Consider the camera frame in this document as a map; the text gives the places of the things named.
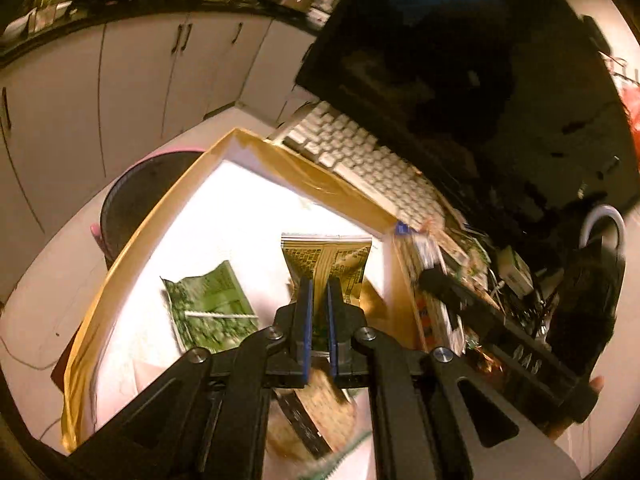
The black kitchen countertop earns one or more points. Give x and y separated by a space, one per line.
150 10

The green pea snack packet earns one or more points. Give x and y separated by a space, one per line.
210 305

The round cracker packet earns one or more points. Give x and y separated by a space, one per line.
320 410

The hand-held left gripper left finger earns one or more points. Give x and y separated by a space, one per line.
305 320

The black computer monitor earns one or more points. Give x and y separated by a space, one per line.
450 85

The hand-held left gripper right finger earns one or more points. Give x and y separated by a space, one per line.
331 330

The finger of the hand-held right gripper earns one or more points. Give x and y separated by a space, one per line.
442 285

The white computer keyboard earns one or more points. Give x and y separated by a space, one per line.
360 160

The shallow cardboard box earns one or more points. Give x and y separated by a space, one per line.
260 210

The lower kitchen cabinets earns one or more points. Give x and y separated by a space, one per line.
125 85

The person's right hand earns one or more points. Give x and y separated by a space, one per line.
596 385

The black bin pink rim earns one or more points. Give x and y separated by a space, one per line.
140 195

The orange cracker packet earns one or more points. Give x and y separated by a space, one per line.
431 317

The gold green snack packet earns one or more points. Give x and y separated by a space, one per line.
325 257

